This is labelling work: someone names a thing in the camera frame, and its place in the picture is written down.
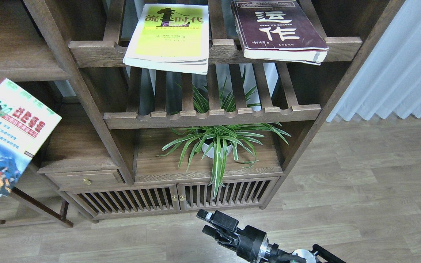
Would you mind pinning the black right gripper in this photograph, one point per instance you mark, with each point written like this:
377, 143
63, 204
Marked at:
249, 243

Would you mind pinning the small colourful paperback book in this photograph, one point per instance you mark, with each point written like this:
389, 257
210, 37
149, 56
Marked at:
25, 124

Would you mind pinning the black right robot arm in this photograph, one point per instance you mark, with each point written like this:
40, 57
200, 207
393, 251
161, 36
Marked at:
276, 255

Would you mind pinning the white plant pot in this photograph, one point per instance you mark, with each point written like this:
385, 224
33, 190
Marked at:
208, 149

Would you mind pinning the green spider plant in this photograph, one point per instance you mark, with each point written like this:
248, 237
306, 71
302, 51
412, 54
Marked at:
242, 137

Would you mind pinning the dark wooden bookshelf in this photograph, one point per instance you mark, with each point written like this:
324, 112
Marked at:
69, 53

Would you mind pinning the brass drawer knob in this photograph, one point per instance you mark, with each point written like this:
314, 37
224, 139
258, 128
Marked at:
87, 181

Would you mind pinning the yellow green book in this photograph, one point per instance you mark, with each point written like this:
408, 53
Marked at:
171, 37

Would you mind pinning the dark red book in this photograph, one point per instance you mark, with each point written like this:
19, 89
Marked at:
278, 31

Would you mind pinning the white curtain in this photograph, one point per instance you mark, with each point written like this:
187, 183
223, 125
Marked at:
389, 82

